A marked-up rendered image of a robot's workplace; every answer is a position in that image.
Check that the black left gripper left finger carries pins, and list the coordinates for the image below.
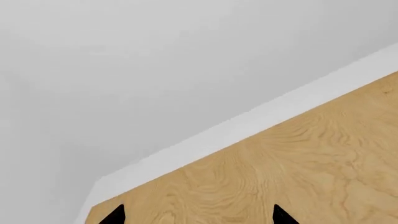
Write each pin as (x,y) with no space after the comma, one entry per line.
(115,217)

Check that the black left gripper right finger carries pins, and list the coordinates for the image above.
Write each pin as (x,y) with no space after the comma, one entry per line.
(282,217)

